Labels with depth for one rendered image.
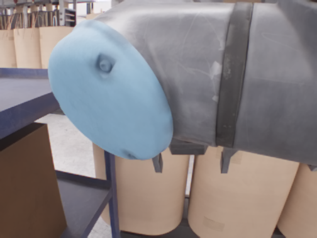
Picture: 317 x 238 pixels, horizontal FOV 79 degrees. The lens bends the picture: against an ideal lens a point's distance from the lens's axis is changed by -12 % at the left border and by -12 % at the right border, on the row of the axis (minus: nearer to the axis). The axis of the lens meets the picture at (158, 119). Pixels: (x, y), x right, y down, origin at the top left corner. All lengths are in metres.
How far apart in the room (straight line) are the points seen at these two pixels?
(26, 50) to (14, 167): 2.70
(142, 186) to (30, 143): 0.49
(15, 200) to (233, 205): 0.70
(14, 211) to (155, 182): 0.51
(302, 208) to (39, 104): 1.00
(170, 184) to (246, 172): 0.29
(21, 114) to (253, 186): 0.74
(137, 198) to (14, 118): 0.65
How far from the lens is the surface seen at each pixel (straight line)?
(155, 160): 0.42
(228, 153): 0.40
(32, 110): 0.36
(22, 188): 0.48
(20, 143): 0.45
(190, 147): 0.26
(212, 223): 0.95
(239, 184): 0.82
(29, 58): 3.08
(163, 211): 0.93
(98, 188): 0.79
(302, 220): 1.09
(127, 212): 0.95
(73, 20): 3.13
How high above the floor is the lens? 0.99
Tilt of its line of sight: 20 degrees down
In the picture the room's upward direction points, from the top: 3 degrees clockwise
